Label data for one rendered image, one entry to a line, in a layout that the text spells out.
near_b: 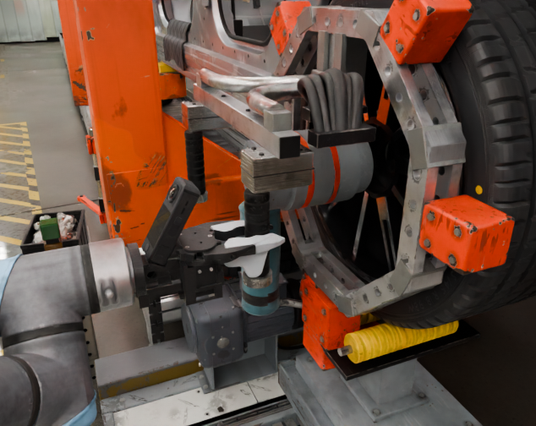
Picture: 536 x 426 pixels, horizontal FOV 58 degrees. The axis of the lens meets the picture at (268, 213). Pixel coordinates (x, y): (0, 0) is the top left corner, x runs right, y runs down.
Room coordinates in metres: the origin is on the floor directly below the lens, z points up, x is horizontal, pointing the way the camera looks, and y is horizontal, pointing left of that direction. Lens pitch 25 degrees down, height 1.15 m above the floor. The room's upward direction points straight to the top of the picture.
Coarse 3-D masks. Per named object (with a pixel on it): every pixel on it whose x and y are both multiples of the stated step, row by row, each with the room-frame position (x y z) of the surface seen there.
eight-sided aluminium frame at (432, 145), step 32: (352, 32) 0.80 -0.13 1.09; (288, 64) 1.02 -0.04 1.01; (384, 64) 0.72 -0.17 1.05; (416, 64) 0.72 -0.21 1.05; (416, 96) 0.66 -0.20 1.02; (416, 128) 0.64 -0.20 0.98; (448, 128) 0.64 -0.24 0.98; (416, 160) 0.63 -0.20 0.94; (448, 160) 0.62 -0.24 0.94; (416, 192) 0.63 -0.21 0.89; (448, 192) 0.63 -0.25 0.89; (288, 224) 1.02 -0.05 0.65; (416, 224) 0.62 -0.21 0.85; (320, 256) 0.94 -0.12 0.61; (416, 256) 0.61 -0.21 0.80; (320, 288) 0.85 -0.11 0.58; (352, 288) 0.82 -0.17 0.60; (384, 288) 0.67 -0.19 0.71; (416, 288) 0.61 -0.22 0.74
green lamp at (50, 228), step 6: (42, 222) 1.01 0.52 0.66; (48, 222) 1.01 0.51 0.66; (54, 222) 1.01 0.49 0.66; (42, 228) 0.99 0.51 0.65; (48, 228) 1.00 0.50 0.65; (54, 228) 1.00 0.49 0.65; (42, 234) 0.99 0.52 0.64; (48, 234) 1.00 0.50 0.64; (54, 234) 1.00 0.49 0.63; (60, 234) 1.01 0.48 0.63
